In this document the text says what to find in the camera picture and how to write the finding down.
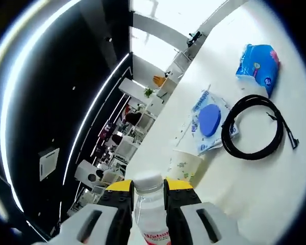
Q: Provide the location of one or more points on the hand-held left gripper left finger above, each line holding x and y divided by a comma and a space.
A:
91, 224

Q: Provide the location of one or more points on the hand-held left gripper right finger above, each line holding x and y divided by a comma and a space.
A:
206, 224

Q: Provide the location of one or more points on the clear water bottle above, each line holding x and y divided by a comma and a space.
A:
149, 211

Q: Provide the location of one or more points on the white paper cup green print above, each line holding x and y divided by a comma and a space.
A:
186, 163

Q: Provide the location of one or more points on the wet wipes pack blue lid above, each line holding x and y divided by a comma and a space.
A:
209, 120

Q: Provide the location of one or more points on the blue tissue pack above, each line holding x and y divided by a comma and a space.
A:
260, 69

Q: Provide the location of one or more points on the ceiling air vent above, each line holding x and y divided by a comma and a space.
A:
48, 164

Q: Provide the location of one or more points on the hanging screen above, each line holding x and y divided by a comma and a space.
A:
105, 130

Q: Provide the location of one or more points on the long ceiling light strip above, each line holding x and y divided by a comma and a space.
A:
5, 114
90, 112

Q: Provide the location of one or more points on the potted green plant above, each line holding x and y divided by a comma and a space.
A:
148, 92

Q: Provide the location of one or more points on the orange bag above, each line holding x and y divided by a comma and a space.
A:
159, 81

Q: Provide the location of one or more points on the dark item on windowsill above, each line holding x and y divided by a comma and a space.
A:
193, 38

